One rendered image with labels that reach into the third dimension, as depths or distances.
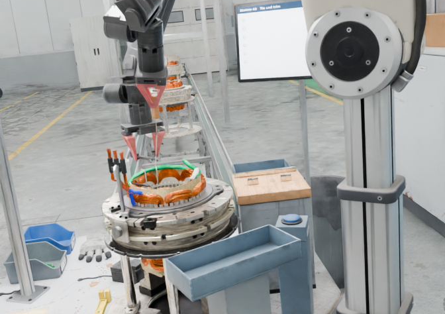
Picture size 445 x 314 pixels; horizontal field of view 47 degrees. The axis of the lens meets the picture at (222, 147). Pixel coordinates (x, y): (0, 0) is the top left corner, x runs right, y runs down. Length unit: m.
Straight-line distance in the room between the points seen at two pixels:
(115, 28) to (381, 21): 0.56
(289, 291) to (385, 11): 0.69
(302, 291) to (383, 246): 0.31
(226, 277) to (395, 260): 0.32
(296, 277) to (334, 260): 1.68
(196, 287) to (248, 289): 0.13
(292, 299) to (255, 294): 0.24
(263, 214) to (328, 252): 1.58
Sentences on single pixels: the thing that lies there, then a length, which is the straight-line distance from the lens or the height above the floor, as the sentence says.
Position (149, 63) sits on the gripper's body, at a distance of 1.13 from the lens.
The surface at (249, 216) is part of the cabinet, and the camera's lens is 1.33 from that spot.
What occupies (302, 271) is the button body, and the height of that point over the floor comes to 0.92.
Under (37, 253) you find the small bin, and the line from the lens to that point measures 1.83.
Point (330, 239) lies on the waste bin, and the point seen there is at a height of 0.31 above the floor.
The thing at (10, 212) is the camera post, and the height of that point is 1.04.
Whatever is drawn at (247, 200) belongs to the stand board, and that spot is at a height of 1.05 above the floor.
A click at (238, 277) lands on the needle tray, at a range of 0.98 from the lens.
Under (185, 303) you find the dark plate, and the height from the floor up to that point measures 0.78.
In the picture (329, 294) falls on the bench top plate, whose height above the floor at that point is 0.78.
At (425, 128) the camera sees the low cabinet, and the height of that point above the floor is 0.69.
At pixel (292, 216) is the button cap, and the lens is 1.21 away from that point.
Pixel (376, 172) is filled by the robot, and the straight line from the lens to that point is 0.97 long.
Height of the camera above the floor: 1.50
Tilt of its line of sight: 14 degrees down
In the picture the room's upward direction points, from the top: 6 degrees counter-clockwise
